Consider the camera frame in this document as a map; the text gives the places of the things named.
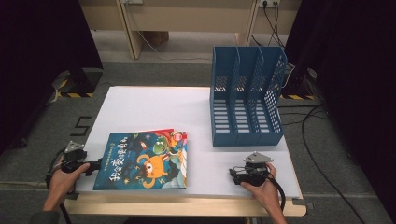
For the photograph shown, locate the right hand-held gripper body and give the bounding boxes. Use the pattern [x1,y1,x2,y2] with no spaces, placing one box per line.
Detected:
[243,151,275,188]

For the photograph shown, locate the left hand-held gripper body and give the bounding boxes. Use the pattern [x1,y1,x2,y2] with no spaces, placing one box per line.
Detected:
[61,140,89,174]

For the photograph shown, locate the blue plastic file rack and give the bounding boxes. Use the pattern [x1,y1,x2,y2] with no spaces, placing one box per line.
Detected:
[209,46,289,147]

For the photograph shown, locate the blue cartoon picture book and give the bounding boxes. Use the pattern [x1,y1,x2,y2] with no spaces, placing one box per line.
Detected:
[92,130,189,191]

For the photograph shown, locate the person's right hand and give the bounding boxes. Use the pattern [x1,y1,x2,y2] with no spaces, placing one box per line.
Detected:
[240,162,280,208]

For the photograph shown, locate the person's left hand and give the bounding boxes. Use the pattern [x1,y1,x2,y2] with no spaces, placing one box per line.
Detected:
[48,163,91,203]

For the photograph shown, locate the stand base with hazard tape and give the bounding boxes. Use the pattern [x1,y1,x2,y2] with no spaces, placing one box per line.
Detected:
[50,67,105,99]
[279,63,319,102]

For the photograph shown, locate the black curtain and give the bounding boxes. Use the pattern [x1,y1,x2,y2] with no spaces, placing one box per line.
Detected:
[0,0,104,154]
[283,0,396,217]

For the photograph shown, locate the brown cardboard box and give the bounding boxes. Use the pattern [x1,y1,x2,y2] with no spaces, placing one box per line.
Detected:
[145,31,170,49]

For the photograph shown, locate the beige wooden desk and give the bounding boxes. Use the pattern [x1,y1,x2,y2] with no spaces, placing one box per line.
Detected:
[78,0,303,61]

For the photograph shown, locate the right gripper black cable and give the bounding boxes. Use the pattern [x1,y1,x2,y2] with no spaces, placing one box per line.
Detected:
[264,172,287,213]

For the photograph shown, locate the black floor cable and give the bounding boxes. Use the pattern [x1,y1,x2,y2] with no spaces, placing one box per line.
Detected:
[276,104,367,224]

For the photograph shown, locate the white cable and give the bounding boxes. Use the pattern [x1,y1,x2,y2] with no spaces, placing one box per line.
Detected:
[136,30,213,63]

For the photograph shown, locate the black plugged cables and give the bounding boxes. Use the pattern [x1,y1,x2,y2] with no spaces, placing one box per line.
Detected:
[250,2,287,49]

